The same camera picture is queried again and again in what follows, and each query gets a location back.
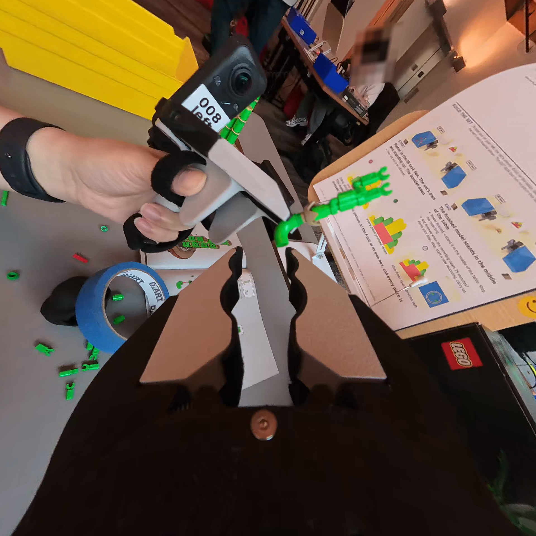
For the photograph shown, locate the black cup of pieces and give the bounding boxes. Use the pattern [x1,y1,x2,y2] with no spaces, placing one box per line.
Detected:
[40,276,90,326]

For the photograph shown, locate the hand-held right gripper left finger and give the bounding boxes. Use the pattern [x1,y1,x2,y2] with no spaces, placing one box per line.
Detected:
[139,246,245,407]

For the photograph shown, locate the person's left forearm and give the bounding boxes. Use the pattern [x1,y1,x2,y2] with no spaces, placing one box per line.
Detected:
[0,106,32,193]

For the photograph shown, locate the green lego bamboo stalk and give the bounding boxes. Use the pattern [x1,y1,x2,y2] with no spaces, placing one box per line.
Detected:
[219,97,261,144]
[274,167,393,248]

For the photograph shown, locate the printed task instruction sheet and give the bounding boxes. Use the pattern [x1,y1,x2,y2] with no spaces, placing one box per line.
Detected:
[313,63,536,331]

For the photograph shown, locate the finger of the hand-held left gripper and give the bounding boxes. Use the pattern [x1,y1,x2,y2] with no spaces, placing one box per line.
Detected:
[207,139,295,222]
[208,196,269,244]

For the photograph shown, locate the black lego box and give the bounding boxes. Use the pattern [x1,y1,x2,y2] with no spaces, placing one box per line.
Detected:
[404,322,536,532]

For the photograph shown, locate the blue plastic bin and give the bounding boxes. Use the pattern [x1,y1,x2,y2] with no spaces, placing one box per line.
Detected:
[313,52,349,94]
[288,8,317,42]

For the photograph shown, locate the white cabinet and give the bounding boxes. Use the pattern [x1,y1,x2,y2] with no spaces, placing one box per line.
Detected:
[387,25,459,101]

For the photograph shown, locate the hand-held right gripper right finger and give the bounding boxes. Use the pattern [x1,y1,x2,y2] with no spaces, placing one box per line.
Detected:
[286,247,387,406]

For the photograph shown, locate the stack of yellow bins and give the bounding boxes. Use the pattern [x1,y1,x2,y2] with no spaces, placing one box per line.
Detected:
[0,0,199,121]

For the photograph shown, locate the scattered green lego pieces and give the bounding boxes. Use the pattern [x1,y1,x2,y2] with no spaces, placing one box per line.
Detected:
[0,190,126,400]

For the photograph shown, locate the lego instruction booklet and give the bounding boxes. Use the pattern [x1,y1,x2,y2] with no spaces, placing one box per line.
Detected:
[140,224,280,391]

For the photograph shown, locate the blue masking tape roll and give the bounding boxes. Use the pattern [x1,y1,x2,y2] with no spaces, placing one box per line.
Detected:
[75,262,170,354]

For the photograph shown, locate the black wristband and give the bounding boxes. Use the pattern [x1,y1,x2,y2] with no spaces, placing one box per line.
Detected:
[0,117,67,204]

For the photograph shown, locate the person's left hand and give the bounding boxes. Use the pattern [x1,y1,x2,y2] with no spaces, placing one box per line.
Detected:
[26,126,208,243]

